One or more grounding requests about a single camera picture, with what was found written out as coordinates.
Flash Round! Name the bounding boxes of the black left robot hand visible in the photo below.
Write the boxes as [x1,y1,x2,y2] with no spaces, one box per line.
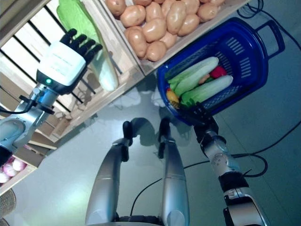
[36,28,103,96]

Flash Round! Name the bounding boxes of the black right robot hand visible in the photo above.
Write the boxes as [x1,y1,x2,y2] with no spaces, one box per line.
[180,102,219,142]

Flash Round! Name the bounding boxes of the napa cabbage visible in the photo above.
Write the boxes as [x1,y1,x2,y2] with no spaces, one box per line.
[57,0,118,91]
[181,74,234,106]
[164,56,219,96]

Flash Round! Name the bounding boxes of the blue plastic shopping basket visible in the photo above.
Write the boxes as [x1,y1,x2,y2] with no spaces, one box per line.
[156,16,286,127]

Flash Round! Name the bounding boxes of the black right robot foot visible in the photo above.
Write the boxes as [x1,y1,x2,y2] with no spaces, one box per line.
[158,118,171,142]

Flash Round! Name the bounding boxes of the black robot foot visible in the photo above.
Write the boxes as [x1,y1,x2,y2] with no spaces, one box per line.
[122,121,133,145]
[158,118,171,142]

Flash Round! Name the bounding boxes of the yellow bell pepper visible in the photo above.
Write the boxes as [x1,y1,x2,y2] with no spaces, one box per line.
[166,89,181,104]

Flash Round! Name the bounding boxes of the red bell pepper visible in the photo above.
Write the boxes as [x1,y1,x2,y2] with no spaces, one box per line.
[210,66,228,79]

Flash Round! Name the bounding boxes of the silver right robot leg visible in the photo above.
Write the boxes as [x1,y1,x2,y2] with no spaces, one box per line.
[158,138,190,226]

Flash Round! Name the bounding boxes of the black left robot foot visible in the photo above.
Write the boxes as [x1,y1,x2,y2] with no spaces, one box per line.
[122,121,133,145]

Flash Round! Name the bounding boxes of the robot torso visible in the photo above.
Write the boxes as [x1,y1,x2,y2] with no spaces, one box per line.
[86,215,165,226]

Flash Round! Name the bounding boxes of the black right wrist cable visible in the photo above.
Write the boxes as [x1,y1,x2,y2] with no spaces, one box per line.
[230,153,269,178]

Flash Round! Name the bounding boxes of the black floor cable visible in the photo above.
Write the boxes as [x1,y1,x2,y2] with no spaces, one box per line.
[130,121,301,214]

